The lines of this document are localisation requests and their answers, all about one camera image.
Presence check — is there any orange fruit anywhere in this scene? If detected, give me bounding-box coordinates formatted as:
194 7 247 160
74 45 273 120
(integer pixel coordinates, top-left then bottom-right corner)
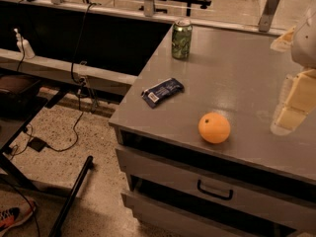
198 113 231 144

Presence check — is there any white soap dispenser bottle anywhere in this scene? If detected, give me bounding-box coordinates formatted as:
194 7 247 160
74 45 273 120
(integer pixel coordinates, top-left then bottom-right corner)
14 28 36 59

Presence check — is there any green soda can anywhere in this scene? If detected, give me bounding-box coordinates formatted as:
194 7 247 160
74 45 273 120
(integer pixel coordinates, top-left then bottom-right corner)
172 18 193 59

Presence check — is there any black cable on floor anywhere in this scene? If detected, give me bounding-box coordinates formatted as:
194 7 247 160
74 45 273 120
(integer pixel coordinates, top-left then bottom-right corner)
43 2 100 153

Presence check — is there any blue snack bar wrapper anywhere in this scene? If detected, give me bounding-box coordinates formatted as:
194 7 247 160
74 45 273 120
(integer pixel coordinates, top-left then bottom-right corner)
141 78 185 109

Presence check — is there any black power adapter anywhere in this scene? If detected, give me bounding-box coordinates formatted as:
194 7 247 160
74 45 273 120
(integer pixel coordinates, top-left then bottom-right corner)
28 137 47 152

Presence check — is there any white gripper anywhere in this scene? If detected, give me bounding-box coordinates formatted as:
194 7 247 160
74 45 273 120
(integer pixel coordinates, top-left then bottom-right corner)
271 2 316 135

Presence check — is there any orange black sneaker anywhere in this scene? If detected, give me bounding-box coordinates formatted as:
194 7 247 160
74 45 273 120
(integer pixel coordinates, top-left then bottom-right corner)
0 199 37 237

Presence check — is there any black desk frame leg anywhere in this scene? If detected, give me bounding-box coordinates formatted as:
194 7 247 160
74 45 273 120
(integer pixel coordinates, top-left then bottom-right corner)
48 156 93 237

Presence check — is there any black drawer handle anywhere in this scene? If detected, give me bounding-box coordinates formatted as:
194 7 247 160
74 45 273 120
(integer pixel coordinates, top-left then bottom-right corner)
197 180 234 200

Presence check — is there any grey drawer cabinet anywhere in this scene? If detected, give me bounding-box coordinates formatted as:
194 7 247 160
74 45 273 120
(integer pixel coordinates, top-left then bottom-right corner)
110 27 316 237

